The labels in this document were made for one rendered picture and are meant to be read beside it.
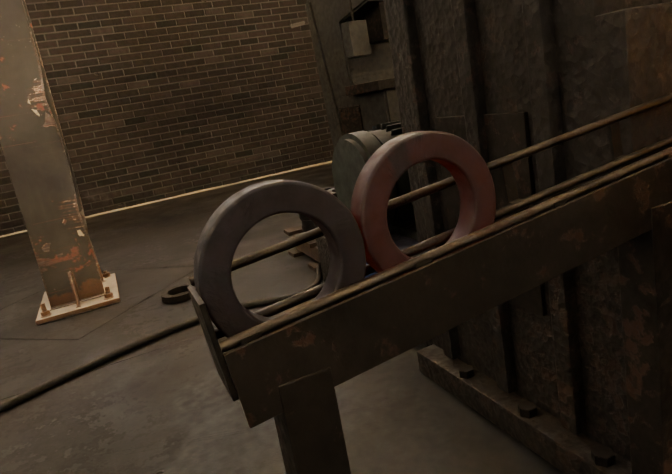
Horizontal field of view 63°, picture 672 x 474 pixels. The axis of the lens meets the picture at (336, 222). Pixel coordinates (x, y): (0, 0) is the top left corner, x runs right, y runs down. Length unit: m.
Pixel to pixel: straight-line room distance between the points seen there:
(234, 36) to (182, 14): 0.62
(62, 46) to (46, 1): 0.45
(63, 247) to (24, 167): 0.43
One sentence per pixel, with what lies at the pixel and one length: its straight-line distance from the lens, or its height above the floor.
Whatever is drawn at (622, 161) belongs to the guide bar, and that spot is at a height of 0.66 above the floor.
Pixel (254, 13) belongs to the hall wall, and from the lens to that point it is 7.02.
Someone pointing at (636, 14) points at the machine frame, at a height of 0.86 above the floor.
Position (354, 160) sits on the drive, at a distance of 2.00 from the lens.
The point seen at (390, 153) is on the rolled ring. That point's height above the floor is 0.75.
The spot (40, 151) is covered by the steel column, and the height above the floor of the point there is 0.81.
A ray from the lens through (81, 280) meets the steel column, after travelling 3.14.
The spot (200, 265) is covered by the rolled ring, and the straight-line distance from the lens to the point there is 0.56.
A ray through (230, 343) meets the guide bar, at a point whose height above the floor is 0.61.
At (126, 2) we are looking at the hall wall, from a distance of 6.79.
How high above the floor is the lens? 0.82
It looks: 13 degrees down
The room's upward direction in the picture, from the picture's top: 10 degrees counter-clockwise
